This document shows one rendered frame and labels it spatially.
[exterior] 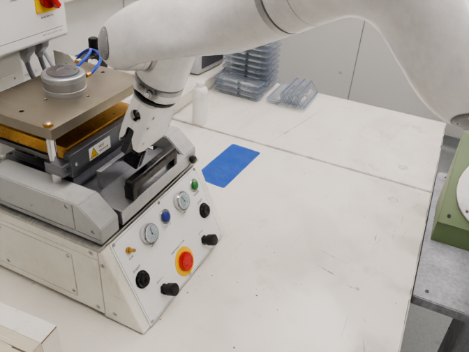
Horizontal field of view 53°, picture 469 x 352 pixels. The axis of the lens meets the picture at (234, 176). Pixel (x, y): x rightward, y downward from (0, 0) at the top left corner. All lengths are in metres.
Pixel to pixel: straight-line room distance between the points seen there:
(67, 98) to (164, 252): 0.34
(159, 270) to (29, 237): 0.25
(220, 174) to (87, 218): 0.60
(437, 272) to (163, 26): 0.83
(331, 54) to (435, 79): 2.83
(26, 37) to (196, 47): 0.50
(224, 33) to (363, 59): 2.71
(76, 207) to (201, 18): 0.38
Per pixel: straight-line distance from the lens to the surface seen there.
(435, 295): 1.13
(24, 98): 0.95
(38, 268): 1.02
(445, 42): 0.50
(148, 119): 0.81
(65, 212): 0.86
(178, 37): 0.64
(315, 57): 3.36
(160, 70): 0.75
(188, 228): 1.02
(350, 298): 1.05
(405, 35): 0.51
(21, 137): 0.95
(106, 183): 0.91
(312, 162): 1.45
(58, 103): 0.92
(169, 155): 0.94
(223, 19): 0.60
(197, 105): 1.57
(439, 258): 1.22
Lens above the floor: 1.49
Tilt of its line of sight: 33 degrees down
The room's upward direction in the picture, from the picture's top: 4 degrees clockwise
